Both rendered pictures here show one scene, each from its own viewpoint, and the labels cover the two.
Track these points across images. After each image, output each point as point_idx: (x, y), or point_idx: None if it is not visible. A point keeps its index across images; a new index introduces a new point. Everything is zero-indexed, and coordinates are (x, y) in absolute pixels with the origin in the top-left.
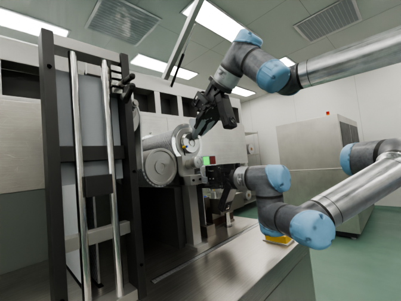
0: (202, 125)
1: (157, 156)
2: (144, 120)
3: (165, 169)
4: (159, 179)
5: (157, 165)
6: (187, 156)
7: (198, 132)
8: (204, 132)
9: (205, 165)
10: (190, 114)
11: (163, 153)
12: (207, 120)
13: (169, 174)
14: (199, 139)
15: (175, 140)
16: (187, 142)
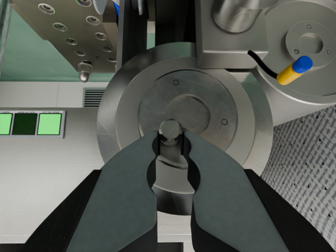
0: (216, 201)
1: (323, 78)
2: (164, 220)
3: (296, 31)
4: (312, 9)
5: (330, 47)
6: (235, 45)
7: (202, 152)
8: (137, 150)
9: (6, 112)
10: (13, 249)
11: (301, 89)
12: (147, 251)
13: (272, 20)
14: (112, 138)
15: (256, 134)
16: (215, 115)
